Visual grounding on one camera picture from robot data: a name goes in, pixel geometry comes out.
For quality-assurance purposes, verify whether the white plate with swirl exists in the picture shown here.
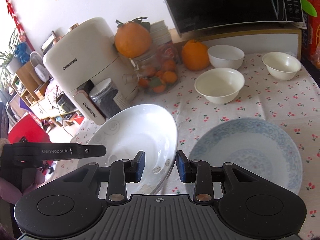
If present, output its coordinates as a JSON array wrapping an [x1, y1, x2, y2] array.
[[77, 104, 178, 195]]

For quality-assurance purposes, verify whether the cream Changhong air fryer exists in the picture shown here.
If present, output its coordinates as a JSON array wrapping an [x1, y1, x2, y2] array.
[[43, 17, 138, 125]]

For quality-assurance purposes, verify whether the red object on floor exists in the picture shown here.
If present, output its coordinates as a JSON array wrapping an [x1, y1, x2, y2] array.
[[8, 114, 50, 144]]

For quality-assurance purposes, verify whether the red cardboard box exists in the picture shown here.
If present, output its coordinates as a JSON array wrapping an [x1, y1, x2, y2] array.
[[302, 12, 319, 69]]

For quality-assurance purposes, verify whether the hand in purple glove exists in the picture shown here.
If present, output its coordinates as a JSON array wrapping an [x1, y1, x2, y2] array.
[[1, 138, 48, 204]]

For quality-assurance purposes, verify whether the large orange on jar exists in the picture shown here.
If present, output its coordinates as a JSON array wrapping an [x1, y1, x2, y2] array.
[[114, 17, 152, 58]]

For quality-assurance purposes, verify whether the jar of dark contents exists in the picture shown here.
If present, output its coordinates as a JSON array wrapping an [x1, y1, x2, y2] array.
[[89, 78, 130, 119]]

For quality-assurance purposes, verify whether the large orange on table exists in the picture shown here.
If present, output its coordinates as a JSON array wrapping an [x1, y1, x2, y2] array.
[[181, 40, 210, 71]]

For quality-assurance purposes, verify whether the stack of paper cups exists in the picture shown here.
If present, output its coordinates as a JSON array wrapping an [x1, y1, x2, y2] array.
[[150, 20, 175, 58]]

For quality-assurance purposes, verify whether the wooden shelf unit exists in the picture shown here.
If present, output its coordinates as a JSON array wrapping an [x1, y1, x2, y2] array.
[[11, 62, 79, 127]]

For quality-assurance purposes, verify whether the potted green plant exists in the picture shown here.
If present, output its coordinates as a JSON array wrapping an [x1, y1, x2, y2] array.
[[1, 29, 29, 82]]

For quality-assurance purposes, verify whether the blue patterned plate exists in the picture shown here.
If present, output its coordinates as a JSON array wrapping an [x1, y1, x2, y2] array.
[[189, 118, 303, 194]]

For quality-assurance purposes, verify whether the large cream bowl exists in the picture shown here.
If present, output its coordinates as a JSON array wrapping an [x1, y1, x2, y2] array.
[[194, 68, 245, 105]]

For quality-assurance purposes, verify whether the black microwave oven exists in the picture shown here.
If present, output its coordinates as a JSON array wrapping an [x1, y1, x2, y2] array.
[[165, 0, 305, 34]]

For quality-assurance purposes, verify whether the glass jar of tangerines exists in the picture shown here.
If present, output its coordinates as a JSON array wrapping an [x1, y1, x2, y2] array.
[[123, 45, 178, 95]]

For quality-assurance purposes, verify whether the small cream bowl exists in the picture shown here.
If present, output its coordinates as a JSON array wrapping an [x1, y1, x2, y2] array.
[[262, 52, 301, 81]]

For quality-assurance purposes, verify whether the white bowl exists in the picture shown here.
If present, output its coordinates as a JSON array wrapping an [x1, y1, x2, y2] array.
[[207, 45, 245, 70]]

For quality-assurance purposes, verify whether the wooden microwave stand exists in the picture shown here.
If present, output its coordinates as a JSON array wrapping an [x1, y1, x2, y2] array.
[[169, 25, 302, 59]]

